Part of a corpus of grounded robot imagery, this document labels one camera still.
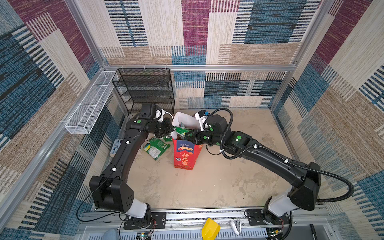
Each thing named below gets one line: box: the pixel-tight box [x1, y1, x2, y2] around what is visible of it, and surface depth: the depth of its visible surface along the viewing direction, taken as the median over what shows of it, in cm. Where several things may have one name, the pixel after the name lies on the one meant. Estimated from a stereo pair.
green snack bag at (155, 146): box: [144, 137, 171, 161], surface depth 98 cm
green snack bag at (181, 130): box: [173, 126, 193, 134], surface depth 74 cm
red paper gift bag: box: [171, 111, 203, 171], surface depth 80 cm
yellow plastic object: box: [201, 218, 221, 240], surface depth 71 cm
